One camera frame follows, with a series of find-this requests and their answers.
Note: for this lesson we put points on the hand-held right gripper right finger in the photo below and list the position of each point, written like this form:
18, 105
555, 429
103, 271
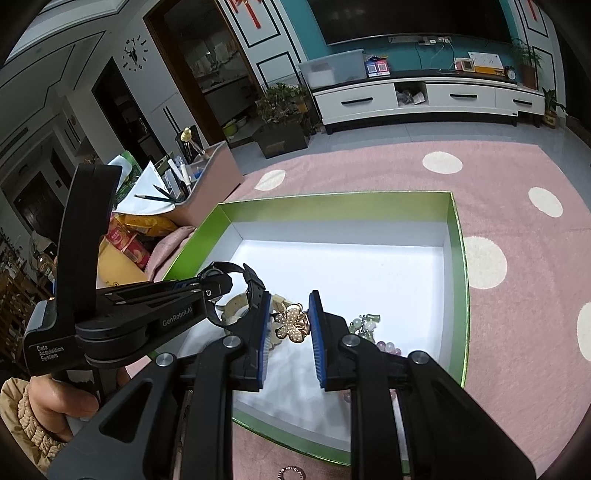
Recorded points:
316, 341

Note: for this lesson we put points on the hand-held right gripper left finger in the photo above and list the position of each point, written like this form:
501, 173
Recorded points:
265, 341

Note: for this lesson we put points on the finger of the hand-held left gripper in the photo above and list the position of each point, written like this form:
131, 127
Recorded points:
152, 290
184, 318

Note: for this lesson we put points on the gold pearl flower brooch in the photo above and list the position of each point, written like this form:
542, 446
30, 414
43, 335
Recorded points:
292, 323

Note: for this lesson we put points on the cream wrist watch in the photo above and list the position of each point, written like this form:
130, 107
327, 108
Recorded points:
233, 307

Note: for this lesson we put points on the black wrist watch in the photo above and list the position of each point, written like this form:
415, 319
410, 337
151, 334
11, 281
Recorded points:
254, 295

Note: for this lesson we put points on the green cardboard box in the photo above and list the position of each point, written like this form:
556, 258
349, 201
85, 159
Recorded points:
369, 277

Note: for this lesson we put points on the person's left forearm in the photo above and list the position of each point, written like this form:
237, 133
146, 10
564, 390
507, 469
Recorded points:
27, 429

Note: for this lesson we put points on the person's left hand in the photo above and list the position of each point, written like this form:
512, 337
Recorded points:
69, 401

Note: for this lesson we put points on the orange snack bag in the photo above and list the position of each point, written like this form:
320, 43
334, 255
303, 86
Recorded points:
143, 225

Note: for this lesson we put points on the black pencil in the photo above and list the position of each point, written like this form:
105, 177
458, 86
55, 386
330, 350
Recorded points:
154, 198

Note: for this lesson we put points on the white paper sheets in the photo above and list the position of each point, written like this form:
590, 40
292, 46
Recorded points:
147, 184

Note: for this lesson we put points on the pink desk organiser box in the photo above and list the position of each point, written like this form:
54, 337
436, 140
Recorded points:
217, 184

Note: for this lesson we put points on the large bushy planter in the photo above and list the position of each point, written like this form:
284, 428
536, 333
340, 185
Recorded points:
281, 124

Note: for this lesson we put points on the clear plastic storage box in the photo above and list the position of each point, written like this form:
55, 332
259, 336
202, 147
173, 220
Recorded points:
332, 69

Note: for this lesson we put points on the white tv cabinet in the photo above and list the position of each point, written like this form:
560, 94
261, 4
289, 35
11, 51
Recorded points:
461, 99

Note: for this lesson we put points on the desk calendar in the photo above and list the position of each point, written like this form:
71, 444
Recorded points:
485, 62

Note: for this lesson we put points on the small potted plant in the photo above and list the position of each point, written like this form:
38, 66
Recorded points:
551, 113

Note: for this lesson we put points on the small alarm clock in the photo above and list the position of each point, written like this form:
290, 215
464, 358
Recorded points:
510, 74

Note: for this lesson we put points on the tall potted plant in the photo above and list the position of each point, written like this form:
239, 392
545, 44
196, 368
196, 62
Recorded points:
528, 69

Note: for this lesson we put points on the black wall clock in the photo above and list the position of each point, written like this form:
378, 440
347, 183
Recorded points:
136, 54

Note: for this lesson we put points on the red wall decoration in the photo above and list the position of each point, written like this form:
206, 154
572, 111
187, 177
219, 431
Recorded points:
532, 7

